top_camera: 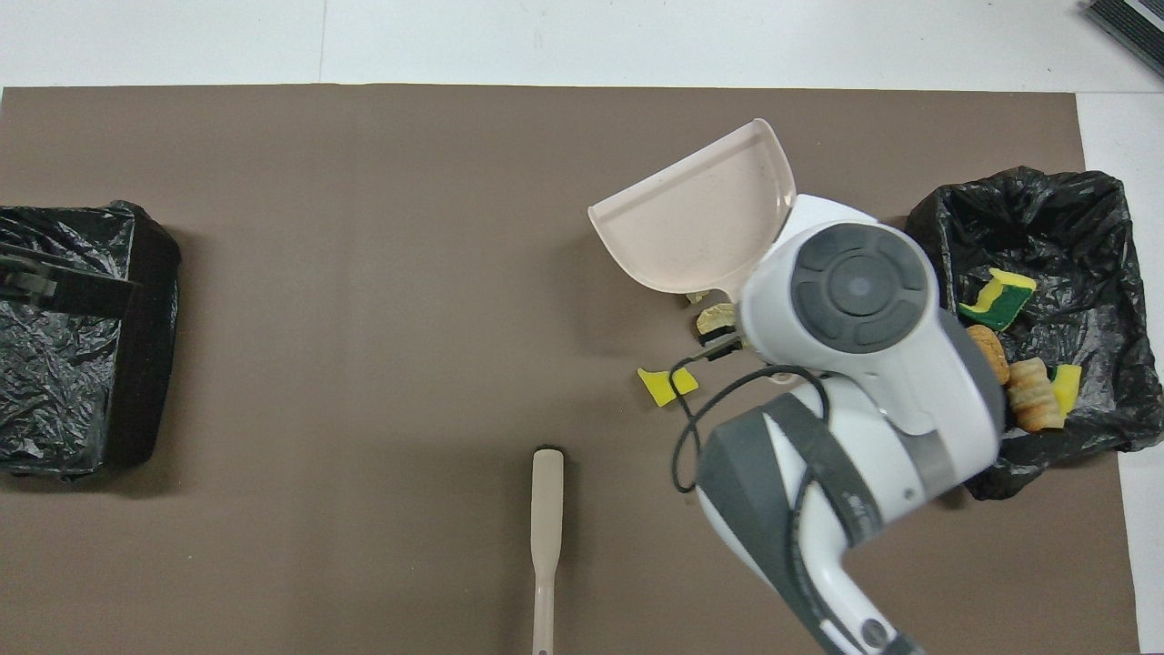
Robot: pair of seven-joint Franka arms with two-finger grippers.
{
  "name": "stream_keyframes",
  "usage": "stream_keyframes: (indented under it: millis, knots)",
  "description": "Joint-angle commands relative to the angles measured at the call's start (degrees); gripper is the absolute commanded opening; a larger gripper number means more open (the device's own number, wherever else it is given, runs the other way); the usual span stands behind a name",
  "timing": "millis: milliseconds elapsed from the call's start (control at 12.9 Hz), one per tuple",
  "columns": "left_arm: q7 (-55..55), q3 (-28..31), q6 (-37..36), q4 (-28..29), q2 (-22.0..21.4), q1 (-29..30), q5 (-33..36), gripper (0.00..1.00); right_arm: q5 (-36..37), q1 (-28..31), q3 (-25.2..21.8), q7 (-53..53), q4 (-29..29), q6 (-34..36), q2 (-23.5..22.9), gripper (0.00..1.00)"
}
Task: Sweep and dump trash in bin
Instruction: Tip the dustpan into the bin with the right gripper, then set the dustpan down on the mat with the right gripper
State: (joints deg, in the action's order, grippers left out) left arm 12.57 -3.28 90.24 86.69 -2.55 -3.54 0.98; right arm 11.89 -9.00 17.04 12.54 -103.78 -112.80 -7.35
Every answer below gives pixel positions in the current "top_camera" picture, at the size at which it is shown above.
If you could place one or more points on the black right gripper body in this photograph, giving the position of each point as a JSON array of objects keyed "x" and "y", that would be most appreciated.
[{"x": 723, "y": 347}]

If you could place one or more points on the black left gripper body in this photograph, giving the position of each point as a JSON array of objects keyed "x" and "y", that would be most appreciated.
[{"x": 25, "y": 277}]

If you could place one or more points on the plain yellow sponge piece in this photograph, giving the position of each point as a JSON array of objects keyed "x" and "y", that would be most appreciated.
[{"x": 657, "y": 387}]

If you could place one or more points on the beige plastic dustpan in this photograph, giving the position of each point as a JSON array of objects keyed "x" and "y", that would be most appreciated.
[{"x": 700, "y": 209}]

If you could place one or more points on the beige hand brush black bristles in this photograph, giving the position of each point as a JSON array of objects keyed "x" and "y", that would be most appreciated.
[{"x": 546, "y": 509}]

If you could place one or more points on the brown crusty bread piece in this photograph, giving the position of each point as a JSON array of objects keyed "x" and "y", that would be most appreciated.
[{"x": 991, "y": 350}]

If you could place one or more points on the L-shaped green yellow sponge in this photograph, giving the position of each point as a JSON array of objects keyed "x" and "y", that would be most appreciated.
[{"x": 998, "y": 302}]

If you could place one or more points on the striped orange bread roll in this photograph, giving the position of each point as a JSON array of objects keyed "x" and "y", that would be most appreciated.
[{"x": 1032, "y": 396}]

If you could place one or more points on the green yellow sponge chunk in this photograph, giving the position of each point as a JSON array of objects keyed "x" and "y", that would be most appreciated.
[{"x": 1067, "y": 387}]

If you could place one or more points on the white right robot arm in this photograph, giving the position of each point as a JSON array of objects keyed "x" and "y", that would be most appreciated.
[{"x": 864, "y": 364}]

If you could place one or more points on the black bag lined bin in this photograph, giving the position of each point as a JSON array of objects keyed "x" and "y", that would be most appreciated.
[
  {"x": 55, "y": 391},
  {"x": 1046, "y": 227}
]

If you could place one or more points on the brown paper table mat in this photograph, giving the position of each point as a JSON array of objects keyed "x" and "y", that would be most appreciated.
[{"x": 364, "y": 182}]

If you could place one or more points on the black ribbed device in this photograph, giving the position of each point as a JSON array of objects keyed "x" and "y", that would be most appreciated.
[{"x": 1132, "y": 23}]

